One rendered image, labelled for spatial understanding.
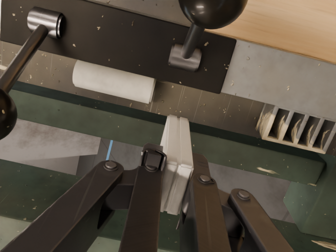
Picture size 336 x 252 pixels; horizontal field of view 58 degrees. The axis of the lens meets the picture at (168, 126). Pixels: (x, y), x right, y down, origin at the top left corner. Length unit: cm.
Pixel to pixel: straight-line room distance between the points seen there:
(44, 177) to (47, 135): 315
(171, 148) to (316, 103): 19
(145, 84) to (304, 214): 31
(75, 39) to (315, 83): 22
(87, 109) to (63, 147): 335
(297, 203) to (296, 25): 29
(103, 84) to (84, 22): 6
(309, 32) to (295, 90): 6
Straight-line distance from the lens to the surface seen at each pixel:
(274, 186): 192
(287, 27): 32
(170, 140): 17
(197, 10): 16
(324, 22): 33
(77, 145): 379
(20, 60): 25
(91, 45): 28
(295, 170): 46
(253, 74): 29
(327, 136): 35
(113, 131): 41
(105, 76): 30
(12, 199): 42
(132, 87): 30
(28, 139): 358
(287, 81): 30
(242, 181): 206
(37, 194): 42
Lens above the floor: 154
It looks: 36 degrees down
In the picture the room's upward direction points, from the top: 92 degrees counter-clockwise
